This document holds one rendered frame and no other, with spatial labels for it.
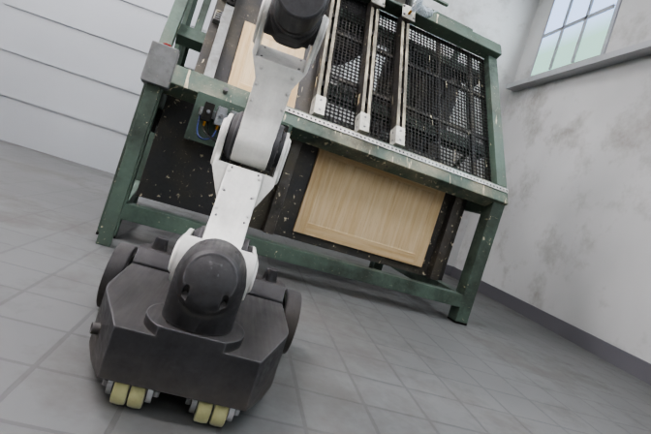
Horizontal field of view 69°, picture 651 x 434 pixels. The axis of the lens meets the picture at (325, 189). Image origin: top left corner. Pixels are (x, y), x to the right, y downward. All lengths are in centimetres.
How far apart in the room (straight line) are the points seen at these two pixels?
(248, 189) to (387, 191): 175
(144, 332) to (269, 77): 71
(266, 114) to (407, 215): 187
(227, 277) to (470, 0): 574
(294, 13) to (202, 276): 60
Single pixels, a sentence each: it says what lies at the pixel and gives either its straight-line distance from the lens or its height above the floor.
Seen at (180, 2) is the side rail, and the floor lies 125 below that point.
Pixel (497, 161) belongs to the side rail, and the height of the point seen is 105.
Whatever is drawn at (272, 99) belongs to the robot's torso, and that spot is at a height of 73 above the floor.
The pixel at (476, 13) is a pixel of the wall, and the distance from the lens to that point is 641.
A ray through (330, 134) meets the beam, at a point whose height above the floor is 84.
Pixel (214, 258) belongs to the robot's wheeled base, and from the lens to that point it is 98.
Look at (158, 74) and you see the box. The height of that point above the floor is 80.
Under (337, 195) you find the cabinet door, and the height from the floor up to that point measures 53.
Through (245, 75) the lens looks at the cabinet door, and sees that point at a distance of 264.
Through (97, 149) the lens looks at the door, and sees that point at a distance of 567.
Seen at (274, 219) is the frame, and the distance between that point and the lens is 273.
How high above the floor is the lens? 54
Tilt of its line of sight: level
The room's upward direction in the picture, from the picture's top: 18 degrees clockwise
